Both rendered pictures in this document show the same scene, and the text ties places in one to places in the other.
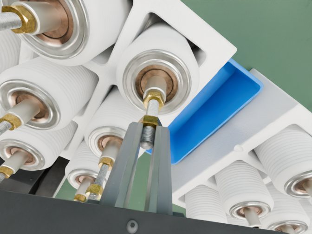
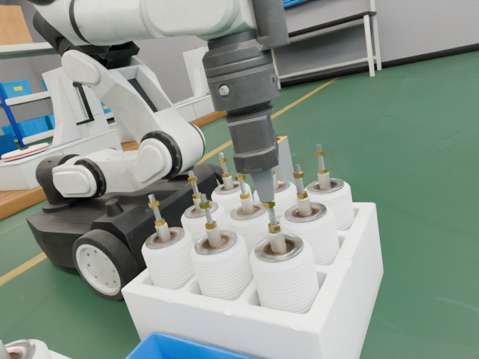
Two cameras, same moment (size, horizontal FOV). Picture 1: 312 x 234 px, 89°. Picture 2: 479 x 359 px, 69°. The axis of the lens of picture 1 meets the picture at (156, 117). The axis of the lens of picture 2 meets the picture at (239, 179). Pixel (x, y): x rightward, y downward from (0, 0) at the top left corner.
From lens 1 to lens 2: 48 cm
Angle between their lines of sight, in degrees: 71
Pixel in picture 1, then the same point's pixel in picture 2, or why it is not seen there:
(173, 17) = (327, 284)
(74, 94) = (256, 232)
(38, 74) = not seen: hidden behind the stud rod
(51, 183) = (118, 250)
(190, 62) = (299, 257)
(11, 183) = (135, 222)
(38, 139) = (215, 217)
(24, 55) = not seen: hidden behind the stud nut
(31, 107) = (250, 208)
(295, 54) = not seen: outside the picture
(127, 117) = (242, 251)
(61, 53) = (288, 216)
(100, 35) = (303, 228)
